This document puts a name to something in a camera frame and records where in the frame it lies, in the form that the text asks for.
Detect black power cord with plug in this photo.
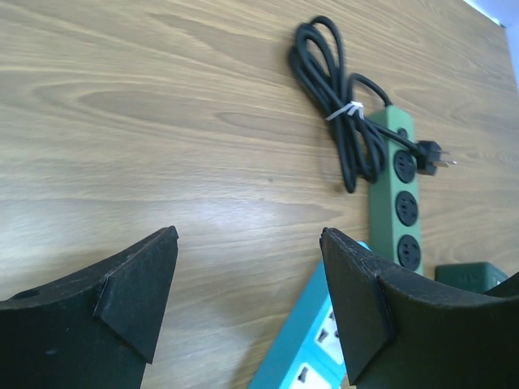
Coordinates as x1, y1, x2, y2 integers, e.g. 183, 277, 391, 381
288, 15, 458, 194

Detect dark green cube adapter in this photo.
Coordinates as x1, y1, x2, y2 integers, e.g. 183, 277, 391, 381
435, 262, 508, 293

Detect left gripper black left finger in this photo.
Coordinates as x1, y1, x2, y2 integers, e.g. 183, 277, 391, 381
1, 226, 178, 388

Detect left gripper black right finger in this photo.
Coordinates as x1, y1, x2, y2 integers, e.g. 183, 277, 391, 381
320, 228, 518, 388

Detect blue usb socket strip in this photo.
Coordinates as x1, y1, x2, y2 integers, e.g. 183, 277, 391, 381
247, 241, 372, 389

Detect green power strip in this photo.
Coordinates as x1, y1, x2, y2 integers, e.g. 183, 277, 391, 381
367, 105, 425, 276

